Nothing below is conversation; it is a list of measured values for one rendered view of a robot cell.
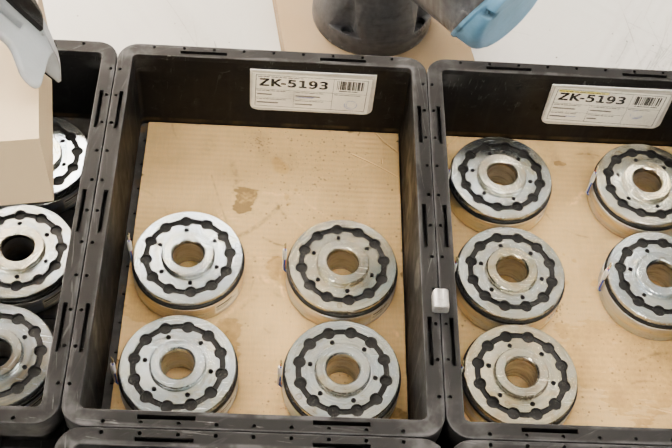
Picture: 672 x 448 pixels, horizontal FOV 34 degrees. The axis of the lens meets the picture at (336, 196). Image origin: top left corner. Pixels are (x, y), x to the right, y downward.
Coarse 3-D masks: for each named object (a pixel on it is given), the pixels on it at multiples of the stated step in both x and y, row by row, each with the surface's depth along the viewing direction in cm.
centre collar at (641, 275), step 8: (648, 256) 106; (656, 256) 106; (664, 256) 106; (640, 264) 105; (648, 264) 105; (664, 264) 106; (640, 272) 105; (640, 280) 104; (648, 280) 104; (648, 288) 104; (656, 288) 104; (664, 288) 104; (656, 296) 104; (664, 296) 103
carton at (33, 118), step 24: (0, 48) 82; (0, 72) 81; (0, 96) 79; (24, 96) 79; (48, 96) 86; (0, 120) 78; (24, 120) 78; (48, 120) 85; (0, 144) 77; (24, 144) 78; (48, 144) 83; (0, 168) 79; (24, 168) 80; (48, 168) 82; (0, 192) 82; (24, 192) 82; (48, 192) 82
